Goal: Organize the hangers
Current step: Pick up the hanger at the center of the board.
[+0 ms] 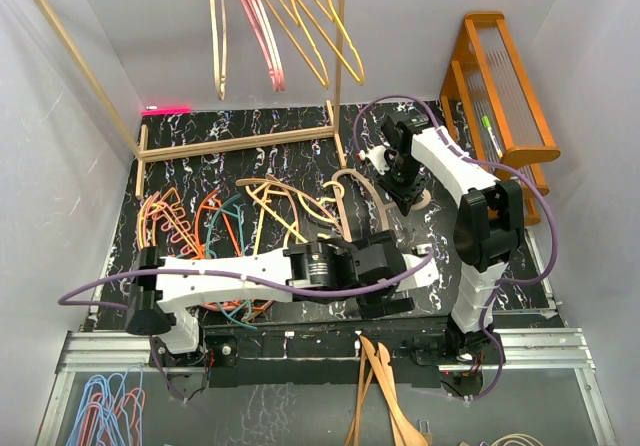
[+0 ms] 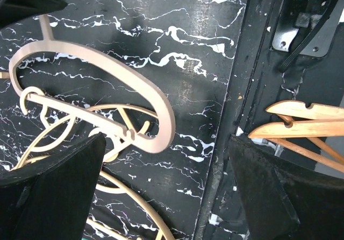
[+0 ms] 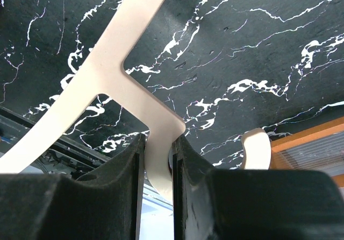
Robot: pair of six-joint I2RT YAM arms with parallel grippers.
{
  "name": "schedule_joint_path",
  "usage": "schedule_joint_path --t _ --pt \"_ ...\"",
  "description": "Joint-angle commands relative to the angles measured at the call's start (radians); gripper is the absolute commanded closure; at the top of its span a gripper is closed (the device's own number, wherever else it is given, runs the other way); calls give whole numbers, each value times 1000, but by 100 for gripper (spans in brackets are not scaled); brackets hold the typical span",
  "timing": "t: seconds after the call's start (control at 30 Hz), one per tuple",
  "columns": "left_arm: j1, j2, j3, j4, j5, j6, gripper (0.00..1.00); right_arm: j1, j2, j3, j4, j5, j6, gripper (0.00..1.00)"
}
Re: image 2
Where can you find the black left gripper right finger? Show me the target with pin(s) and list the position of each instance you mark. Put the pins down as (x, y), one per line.
(283, 200)

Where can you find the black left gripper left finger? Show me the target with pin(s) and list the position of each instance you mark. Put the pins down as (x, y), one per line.
(51, 198)

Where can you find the wooden hangers on floor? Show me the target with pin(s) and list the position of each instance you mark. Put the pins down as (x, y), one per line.
(300, 121)

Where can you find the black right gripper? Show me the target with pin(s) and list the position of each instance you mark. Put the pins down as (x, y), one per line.
(13, 11)

